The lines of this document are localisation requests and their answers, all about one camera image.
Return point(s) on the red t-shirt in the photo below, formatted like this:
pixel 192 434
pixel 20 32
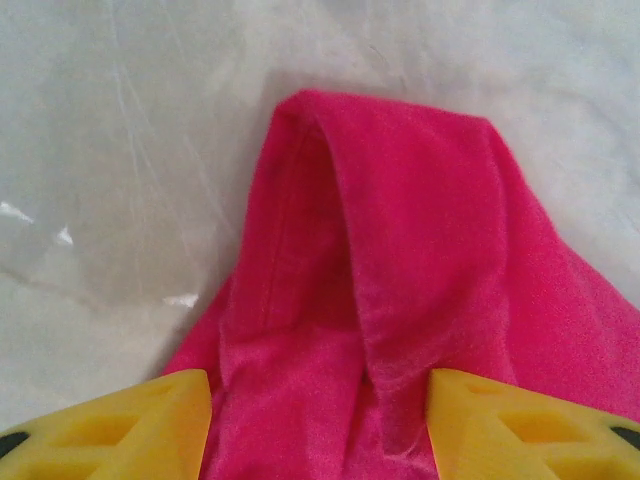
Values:
pixel 400 225

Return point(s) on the cream table cover sheet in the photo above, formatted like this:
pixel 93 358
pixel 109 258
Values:
pixel 125 150

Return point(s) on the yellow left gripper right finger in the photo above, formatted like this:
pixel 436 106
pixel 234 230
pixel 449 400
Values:
pixel 525 440

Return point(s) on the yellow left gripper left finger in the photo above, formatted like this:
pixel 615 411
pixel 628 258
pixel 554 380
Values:
pixel 125 440

